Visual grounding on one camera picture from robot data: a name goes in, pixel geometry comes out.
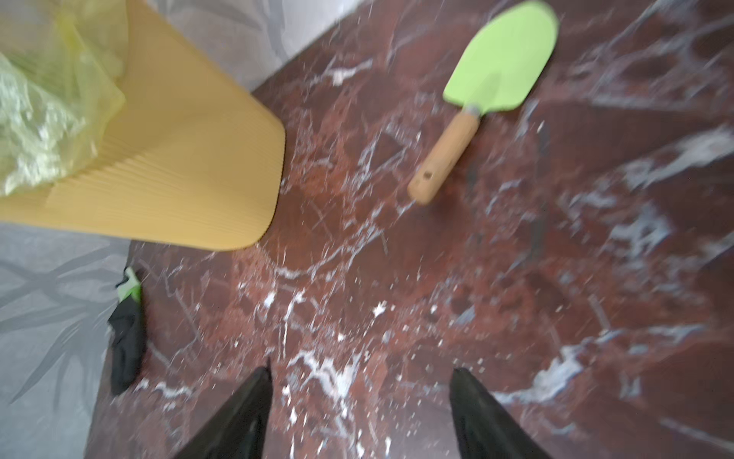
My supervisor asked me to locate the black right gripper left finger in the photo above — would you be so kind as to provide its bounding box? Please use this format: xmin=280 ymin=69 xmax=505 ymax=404
xmin=174 ymin=363 xmax=273 ymax=459

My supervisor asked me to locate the yellow plastic bin liner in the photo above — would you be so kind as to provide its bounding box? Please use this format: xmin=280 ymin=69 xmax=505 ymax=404
xmin=1 ymin=1 xmax=129 ymax=196

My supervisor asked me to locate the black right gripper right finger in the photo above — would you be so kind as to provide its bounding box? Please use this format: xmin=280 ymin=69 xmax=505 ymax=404
xmin=449 ymin=368 xmax=552 ymax=459

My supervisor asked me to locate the yellow ribbed waste bin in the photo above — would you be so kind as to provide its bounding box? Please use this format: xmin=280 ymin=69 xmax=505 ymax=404
xmin=1 ymin=1 xmax=286 ymax=251

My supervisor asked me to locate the green trowel wooden handle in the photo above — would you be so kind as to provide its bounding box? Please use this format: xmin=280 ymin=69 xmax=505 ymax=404
xmin=407 ymin=1 xmax=559 ymax=205

